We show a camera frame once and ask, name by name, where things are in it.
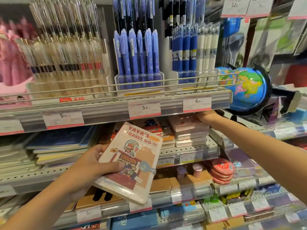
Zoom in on person's left hand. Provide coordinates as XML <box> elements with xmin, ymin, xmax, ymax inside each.
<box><xmin>61</xmin><ymin>144</ymin><xmax>126</xmax><ymax>202</ymax></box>

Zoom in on person's right hand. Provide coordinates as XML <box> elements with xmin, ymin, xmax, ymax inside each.
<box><xmin>196</xmin><ymin>110</ymin><xmax>223</xmax><ymax>125</ymax></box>

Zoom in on cream cartoon print notebook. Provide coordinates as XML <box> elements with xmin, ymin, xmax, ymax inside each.
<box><xmin>93</xmin><ymin>122</ymin><xmax>164</xmax><ymax>205</ymax></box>

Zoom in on person's left forearm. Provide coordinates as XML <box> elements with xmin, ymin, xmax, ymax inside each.
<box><xmin>0</xmin><ymin>182</ymin><xmax>75</xmax><ymax>230</ymax></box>

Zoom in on person's right forearm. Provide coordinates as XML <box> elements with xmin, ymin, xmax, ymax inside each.
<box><xmin>210</xmin><ymin>114</ymin><xmax>307</xmax><ymax>205</ymax></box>

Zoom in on stack of brown kraft notebooks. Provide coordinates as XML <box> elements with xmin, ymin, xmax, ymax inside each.
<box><xmin>149</xmin><ymin>169</ymin><xmax>214</xmax><ymax>192</ymax></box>
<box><xmin>64</xmin><ymin>186</ymin><xmax>126</xmax><ymax>213</ymax></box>

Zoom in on white and pink price tag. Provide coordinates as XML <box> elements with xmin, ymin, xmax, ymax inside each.
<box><xmin>128</xmin><ymin>100</ymin><xmax>162</xmax><ymax>120</ymax></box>
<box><xmin>221</xmin><ymin>0</ymin><xmax>251</xmax><ymax>18</ymax></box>
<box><xmin>129</xmin><ymin>196</ymin><xmax>153</xmax><ymax>214</ymax></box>
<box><xmin>246</xmin><ymin>0</ymin><xmax>275</xmax><ymax>18</ymax></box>
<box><xmin>76</xmin><ymin>205</ymin><xmax>102</xmax><ymax>223</ymax></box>
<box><xmin>43</xmin><ymin>110</ymin><xmax>85</xmax><ymax>130</ymax></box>
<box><xmin>182</xmin><ymin>96</ymin><xmax>212</xmax><ymax>113</ymax></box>
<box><xmin>0</xmin><ymin>120</ymin><xmax>24</xmax><ymax>136</ymax></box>
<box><xmin>287</xmin><ymin>0</ymin><xmax>307</xmax><ymax>20</ymax></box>

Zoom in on stack of blue notebooks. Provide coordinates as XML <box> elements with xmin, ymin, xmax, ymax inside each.
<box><xmin>26</xmin><ymin>125</ymin><xmax>97</xmax><ymax>166</ymax></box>

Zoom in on blue box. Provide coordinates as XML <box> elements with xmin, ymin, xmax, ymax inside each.
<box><xmin>111</xmin><ymin>209</ymin><xmax>159</xmax><ymax>230</ymax></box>

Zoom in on stack of orange notebooks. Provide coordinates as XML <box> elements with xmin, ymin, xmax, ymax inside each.
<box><xmin>141</xmin><ymin>119</ymin><xmax>176</xmax><ymax>149</ymax></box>

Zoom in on perforated grey metal shelf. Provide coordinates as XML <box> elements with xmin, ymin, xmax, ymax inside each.
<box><xmin>0</xmin><ymin>135</ymin><xmax>220</xmax><ymax>198</ymax></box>

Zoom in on small pink cylinder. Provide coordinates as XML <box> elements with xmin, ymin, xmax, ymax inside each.
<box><xmin>192</xmin><ymin>163</ymin><xmax>203</xmax><ymax>178</ymax></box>

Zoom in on stack of pink notebooks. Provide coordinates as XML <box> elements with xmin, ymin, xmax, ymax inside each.
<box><xmin>168</xmin><ymin>114</ymin><xmax>211</xmax><ymax>148</ymax></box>

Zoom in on clear acrylic pen holder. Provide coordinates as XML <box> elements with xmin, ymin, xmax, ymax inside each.
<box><xmin>177</xmin><ymin>69</ymin><xmax>220</xmax><ymax>85</ymax></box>
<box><xmin>114</xmin><ymin>71</ymin><xmax>165</xmax><ymax>91</ymax></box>

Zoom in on stack of grey notebooks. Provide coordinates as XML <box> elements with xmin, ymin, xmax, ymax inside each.
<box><xmin>0</xmin><ymin>138</ymin><xmax>40</xmax><ymax>176</ymax></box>

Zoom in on stack of red round tins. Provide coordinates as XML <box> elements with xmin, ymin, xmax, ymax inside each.
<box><xmin>211</xmin><ymin>158</ymin><xmax>236</xmax><ymax>185</ymax></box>

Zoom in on row of periwinkle blue pens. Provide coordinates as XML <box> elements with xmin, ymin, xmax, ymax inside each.
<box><xmin>112</xmin><ymin>0</ymin><xmax>161</xmax><ymax>89</ymax></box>

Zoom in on row of clear gold pens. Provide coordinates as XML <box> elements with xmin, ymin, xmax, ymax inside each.
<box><xmin>16</xmin><ymin>0</ymin><xmax>109</xmax><ymax>95</ymax></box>

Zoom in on row of dark blue pens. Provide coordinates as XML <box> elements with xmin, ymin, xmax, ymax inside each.
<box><xmin>171</xmin><ymin>23</ymin><xmax>198</xmax><ymax>80</ymax></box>

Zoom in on pink pen display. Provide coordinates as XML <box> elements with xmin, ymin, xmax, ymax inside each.
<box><xmin>0</xmin><ymin>18</ymin><xmax>34</xmax><ymax>109</ymax></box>

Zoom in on small blue desk globe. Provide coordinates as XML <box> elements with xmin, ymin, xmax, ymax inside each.
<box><xmin>214</xmin><ymin>66</ymin><xmax>233</xmax><ymax>82</ymax></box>

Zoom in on row of white pens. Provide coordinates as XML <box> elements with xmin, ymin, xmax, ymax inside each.
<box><xmin>197</xmin><ymin>22</ymin><xmax>220</xmax><ymax>78</ymax></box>

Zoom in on large blue desk globe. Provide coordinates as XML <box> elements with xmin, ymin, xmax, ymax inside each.
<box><xmin>219</xmin><ymin>64</ymin><xmax>273</xmax><ymax>117</ymax></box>

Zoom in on row of black hanging pens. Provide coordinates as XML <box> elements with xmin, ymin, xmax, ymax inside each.
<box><xmin>160</xmin><ymin>0</ymin><xmax>207</xmax><ymax>37</ymax></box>

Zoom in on packaged blue scissors on hook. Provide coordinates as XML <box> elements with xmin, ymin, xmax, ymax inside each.
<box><xmin>221</xmin><ymin>18</ymin><xmax>250</xmax><ymax>68</ymax></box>

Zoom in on grey metal shelf with rail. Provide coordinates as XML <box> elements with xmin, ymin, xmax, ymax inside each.
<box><xmin>0</xmin><ymin>89</ymin><xmax>233</xmax><ymax>137</ymax></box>

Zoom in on metal wire shelf guard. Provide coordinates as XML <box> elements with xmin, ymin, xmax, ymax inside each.
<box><xmin>0</xmin><ymin>72</ymin><xmax>239</xmax><ymax>100</ymax></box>

